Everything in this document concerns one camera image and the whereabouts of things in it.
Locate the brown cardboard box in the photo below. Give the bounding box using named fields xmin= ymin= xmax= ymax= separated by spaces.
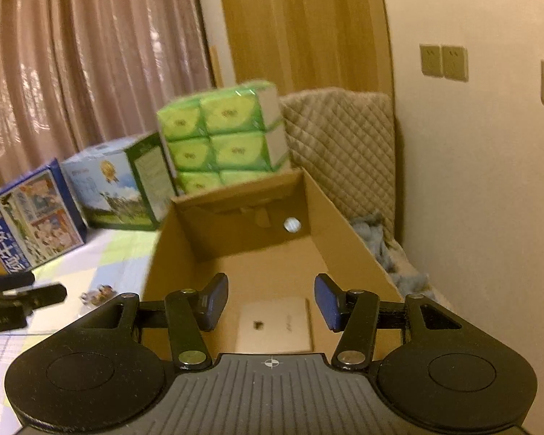
xmin=143 ymin=170 xmax=401 ymax=356

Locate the beige quilted cushion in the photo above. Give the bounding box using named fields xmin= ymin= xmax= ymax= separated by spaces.
xmin=280 ymin=87 xmax=396 ymax=238

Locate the green tissue pack bundle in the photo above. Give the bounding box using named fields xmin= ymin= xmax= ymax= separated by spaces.
xmin=157 ymin=80 xmax=290 ymax=194

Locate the checkered bed sheet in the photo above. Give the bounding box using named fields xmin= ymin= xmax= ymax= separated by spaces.
xmin=0 ymin=230 xmax=158 ymax=434

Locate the pink curtain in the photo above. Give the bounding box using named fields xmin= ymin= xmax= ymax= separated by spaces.
xmin=0 ymin=0 xmax=212 ymax=186

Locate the grey towel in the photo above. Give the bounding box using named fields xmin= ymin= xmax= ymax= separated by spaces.
xmin=350 ymin=212 xmax=436 ymax=301

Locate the double wall socket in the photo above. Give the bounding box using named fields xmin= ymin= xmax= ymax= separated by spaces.
xmin=420 ymin=44 xmax=469 ymax=83

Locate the blue milk carton box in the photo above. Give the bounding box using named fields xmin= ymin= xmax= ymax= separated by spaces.
xmin=0 ymin=159 xmax=87 ymax=273

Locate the wooden door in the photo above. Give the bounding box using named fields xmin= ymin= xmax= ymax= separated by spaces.
xmin=222 ymin=0 xmax=393 ymax=94

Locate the cow picture milk box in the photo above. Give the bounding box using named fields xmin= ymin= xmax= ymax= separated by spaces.
xmin=61 ymin=132 xmax=176 ymax=231

